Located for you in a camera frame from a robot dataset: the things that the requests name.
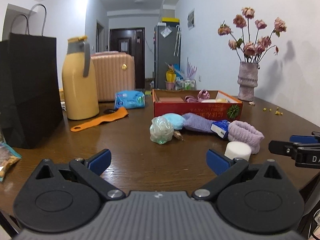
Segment white foam roll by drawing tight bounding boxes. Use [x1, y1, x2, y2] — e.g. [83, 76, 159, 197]
[224, 141, 252, 161]

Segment blue tissue packet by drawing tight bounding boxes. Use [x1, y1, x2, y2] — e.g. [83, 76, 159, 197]
[210, 120, 230, 139]

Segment lavender fluffy headband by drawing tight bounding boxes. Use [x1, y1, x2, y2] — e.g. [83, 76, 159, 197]
[228, 121, 265, 154]

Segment purple woven cloth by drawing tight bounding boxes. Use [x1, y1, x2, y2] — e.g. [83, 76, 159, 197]
[182, 113, 213, 133]

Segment light blue plush puff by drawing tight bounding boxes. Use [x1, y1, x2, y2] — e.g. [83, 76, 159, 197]
[163, 113, 185, 131]

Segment white yellow plush toy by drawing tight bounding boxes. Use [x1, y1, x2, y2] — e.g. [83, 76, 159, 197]
[201, 98, 229, 103]

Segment iridescent mesh bath pouf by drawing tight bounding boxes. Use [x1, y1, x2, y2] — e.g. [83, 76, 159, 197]
[149, 116, 174, 145]

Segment pink satin bow scrunchie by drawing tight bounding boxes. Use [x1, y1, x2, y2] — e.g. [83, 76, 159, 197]
[184, 89, 210, 103]

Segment pink layered sponge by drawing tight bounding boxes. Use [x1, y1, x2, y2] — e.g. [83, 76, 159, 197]
[159, 97, 184, 103]

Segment orange plastic shoehorn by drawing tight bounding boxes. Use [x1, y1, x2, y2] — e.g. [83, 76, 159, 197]
[71, 107, 129, 132]

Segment red cardboard box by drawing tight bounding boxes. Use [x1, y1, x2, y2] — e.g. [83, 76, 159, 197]
[152, 89, 243, 121]

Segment blue wet wipes pack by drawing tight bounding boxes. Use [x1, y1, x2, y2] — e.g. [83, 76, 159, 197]
[114, 90, 145, 109]

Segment yellow thermos jug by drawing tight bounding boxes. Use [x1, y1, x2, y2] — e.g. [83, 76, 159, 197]
[62, 36, 99, 120]

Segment pink textured vase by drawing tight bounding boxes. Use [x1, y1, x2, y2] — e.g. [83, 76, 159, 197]
[238, 62, 259, 102]

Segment snack packet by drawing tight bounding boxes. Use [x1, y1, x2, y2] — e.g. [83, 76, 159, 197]
[0, 142, 22, 182]

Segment black paper shopping bag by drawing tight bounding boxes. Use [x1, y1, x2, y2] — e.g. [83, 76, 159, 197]
[0, 3, 64, 149]

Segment pink ribbed suitcase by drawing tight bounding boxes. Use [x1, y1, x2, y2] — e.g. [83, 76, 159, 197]
[91, 51, 136, 102]

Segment yellow bucket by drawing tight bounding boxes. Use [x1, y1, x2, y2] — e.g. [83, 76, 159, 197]
[166, 70, 176, 83]

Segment dried pink roses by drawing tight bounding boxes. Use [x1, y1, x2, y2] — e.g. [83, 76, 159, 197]
[217, 7, 287, 64]

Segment dark brown entrance door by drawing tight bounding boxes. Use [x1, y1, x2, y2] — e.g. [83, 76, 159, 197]
[109, 27, 146, 90]

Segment grey refrigerator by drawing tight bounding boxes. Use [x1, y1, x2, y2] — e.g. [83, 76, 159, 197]
[154, 25, 180, 89]

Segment yellow box on refrigerator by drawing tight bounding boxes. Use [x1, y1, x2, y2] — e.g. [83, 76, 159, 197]
[162, 17, 180, 23]

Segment wire storage rack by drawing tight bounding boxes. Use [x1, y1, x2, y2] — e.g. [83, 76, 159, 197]
[175, 77, 196, 90]

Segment wall electrical panel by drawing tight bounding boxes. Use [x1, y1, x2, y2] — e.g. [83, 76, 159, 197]
[187, 9, 195, 30]

